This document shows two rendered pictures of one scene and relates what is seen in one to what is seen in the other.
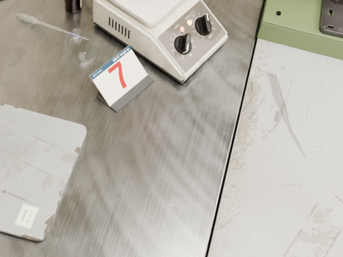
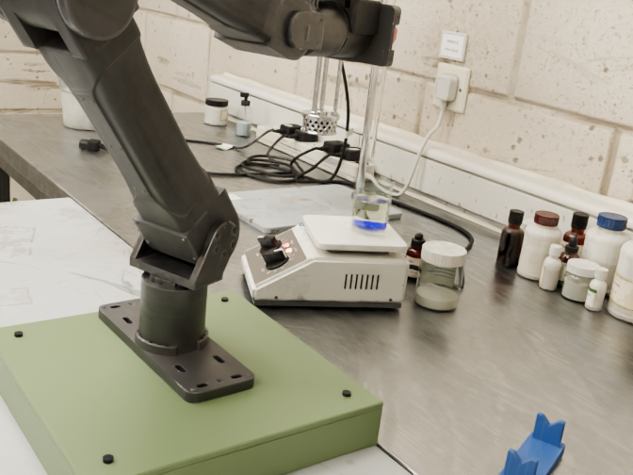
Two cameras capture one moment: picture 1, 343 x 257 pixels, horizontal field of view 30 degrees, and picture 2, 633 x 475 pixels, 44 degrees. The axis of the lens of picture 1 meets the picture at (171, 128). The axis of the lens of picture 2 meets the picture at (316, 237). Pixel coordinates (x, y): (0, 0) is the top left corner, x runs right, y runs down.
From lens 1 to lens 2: 166 cm
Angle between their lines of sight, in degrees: 98
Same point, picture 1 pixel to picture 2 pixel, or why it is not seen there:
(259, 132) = (132, 270)
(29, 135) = (290, 215)
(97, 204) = not seen: hidden behind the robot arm
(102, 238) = not seen: hidden behind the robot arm
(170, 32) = (289, 237)
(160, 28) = (299, 232)
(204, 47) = (255, 265)
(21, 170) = (267, 205)
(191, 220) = (128, 224)
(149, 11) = (319, 219)
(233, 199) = (107, 238)
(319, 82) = not seen: hidden behind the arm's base
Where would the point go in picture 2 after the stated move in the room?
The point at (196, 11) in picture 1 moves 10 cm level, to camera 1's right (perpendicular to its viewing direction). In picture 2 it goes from (296, 255) to (231, 268)
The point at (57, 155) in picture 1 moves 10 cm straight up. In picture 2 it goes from (259, 214) to (264, 156)
